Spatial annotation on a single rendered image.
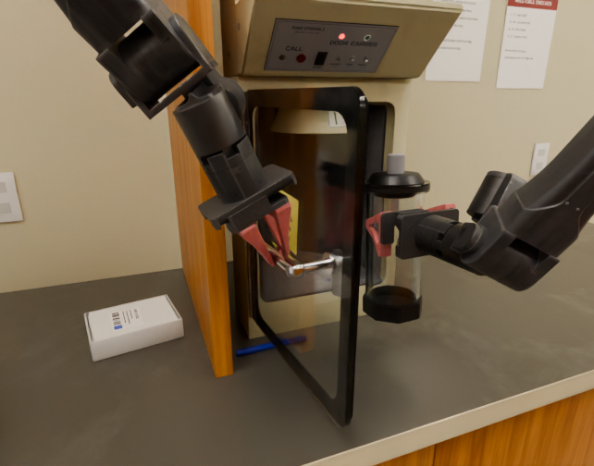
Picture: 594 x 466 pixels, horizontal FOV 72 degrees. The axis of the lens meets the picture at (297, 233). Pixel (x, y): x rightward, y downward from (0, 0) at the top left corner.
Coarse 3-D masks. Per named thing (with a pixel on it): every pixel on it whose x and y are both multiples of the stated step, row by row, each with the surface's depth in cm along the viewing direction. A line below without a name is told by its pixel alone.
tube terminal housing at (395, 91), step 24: (384, 96) 73; (408, 96) 75; (384, 168) 81; (240, 240) 76; (240, 264) 78; (240, 288) 81; (360, 288) 84; (240, 312) 84; (360, 312) 86; (264, 336) 79
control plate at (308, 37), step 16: (272, 32) 56; (288, 32) 57; (304, 32) 57; (320, 32) 58; (336, 32) 59; (352, 32) 59; (368, 32) 60; (384, 32) 61; (272, 48) 58; (288, 48) 59; (304, 48) 60; (320, 48) 61; (336, 48) 61; (352, 48) 62; (368, 48) 63; (384, 48) 64; (272, 64) 61; (288, 64) 62; (304, 64) 62; (336, 64) 64; (352, 64) 65; (368, 64) 66
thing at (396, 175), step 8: (392, 160) 64; (400, 160) 64; (392, 168) 65; (400, 168) 65; (376, 176) 65; (384, 176) 63; (392, 176) 63; (400, 176) 62; (408, 176) 63; (416, 176) 63; (376, 184) 64; (384, 184) 63; (392, 184) 62; (400, 184) 62; (408, 184) 62
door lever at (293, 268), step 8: (272, 248) 49; (280, 248) 49; (272, 256) 49; (280, 256) 47; (288, 256) 47; (328, 256) 46; (280, 264) 47; (288, 264) 45; (296, 264) 44; (304, 264) 45; (312, 264) 45; (320, 264) 46; (328, 264) 46; (288, 272) 45; (296, 272) 44; (304, 272) 45; (328, 272) 47
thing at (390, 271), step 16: (368, 192) 64; (368, 208) 66; (384, 208) 64; (400, 208) 63; (416, 208) 64; (368, 240) 68; (368, 256) 68; (368, 272) 69; (384, 272) 66; (400, 272) 65; (416, 272) 67; (368, 288) 70; (384, 288) 67; (400, 288) 66; (416, 288) 68; (384, 304) 67; (400, 304) 67
